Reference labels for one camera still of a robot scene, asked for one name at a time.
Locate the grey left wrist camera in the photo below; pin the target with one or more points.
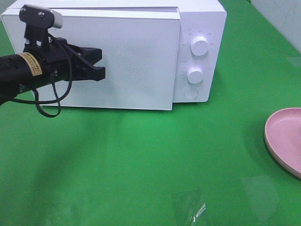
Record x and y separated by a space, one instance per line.
38 20

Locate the white microwave oven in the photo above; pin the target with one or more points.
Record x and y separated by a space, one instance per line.
197 17

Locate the white microwave door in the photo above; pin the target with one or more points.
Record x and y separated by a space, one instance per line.
139 55

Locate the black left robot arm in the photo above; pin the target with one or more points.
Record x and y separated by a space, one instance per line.
14 78

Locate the pink plate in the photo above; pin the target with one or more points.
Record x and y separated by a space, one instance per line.
282 134

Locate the white microwave knob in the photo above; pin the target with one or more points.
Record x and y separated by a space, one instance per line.
195 75
199 45

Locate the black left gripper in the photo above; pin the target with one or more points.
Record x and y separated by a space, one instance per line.
55 57

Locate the clear tape patch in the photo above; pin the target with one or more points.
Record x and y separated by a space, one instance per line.
190 209

